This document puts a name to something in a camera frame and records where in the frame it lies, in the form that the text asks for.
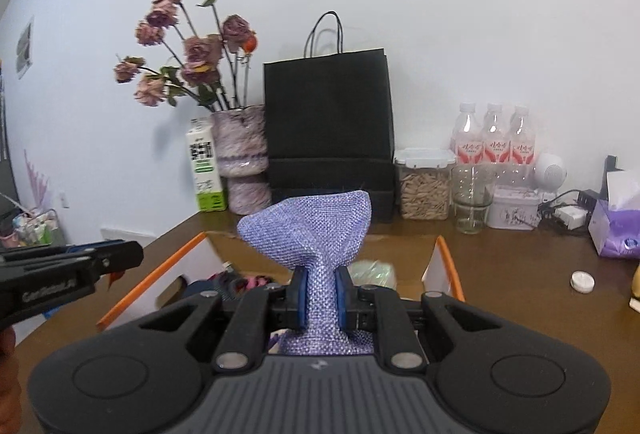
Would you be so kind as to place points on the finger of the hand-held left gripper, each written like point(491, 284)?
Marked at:
point(120, 256)

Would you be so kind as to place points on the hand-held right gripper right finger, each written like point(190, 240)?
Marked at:
point(341, 299)

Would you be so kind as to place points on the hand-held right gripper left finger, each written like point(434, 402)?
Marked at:
point(298, 299)

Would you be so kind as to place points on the purple woven pouch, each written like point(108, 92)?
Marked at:
point(320, 234)

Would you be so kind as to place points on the red cardboard box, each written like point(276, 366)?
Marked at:
point(200, 259)

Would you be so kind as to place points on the wooden desktop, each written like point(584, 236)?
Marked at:
point(500, 264)

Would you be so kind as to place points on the white board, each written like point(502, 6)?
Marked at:
point(125, 236)

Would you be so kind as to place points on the pale green soft item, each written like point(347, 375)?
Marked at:
point(375, 271)

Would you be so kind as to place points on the pink and black bundle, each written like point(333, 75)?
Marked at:
point(247, 281)

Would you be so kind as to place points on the navy rolled pouch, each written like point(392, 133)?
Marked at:
point(205, 289)

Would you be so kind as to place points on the purple decorative plant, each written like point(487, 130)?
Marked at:
point(37, 179)

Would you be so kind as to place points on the white green milk carton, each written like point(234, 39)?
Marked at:
point(205, 164)

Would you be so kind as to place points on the clear seed jar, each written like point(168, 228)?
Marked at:
point(425, 194)

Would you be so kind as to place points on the clear glass cup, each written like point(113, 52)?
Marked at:
point(472, 220)

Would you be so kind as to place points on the purple marbled vase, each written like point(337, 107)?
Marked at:
point(240, 139)

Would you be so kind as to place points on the black paper bag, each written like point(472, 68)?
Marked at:
point(327, 114)

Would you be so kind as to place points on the white tin box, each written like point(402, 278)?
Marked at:
point(512, 213)

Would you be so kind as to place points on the red label water bottle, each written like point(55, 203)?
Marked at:
point(467, 134)
point(495, 134)
point(522, 136)

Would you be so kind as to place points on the dried rose bouquet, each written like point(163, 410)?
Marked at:
point(202, 49)

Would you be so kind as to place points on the small white round lid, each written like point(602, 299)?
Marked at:
point(582, 282)

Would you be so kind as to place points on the white charger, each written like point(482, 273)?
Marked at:
point(571, 216)

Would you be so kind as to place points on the white round speaker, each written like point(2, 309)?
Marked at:
point(550, 171)

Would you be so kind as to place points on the purple tissue pack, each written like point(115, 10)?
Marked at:
point(615, 234)

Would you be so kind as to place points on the white stick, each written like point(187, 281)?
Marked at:
point(636, 304)

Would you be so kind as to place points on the white wall socket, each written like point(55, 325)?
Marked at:
point(64, 200)

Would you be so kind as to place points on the wall poster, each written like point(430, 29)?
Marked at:
point(25, 46)

